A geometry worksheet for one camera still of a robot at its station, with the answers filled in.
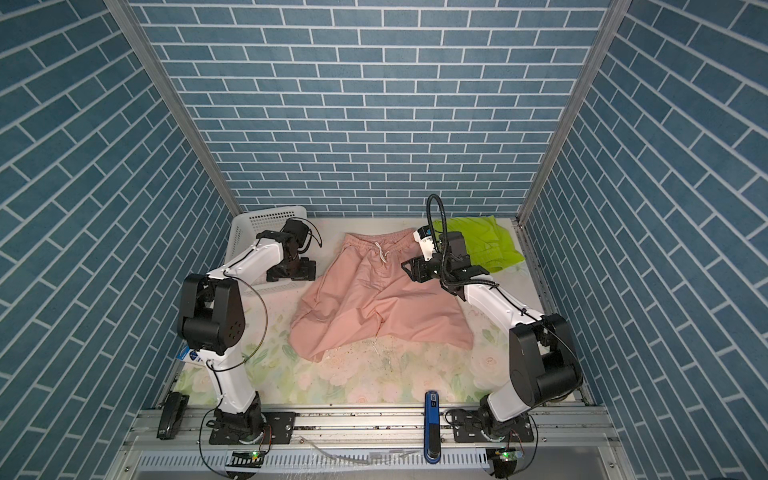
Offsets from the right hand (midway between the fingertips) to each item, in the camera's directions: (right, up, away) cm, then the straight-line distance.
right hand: (408, 258), depth 88 cm
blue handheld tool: (+5, -40, -16) cm, 44 cm away
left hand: (-36, -6, +8) cm, 37 cm away
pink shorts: (-14, -11, +5) cm, 18 cm away
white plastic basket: (-60, +11, +20) cm, 64 cm away
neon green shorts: (+29, +4, +20) cm, 36 cm away
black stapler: (-59, -37, -14) cm, 71 cm away
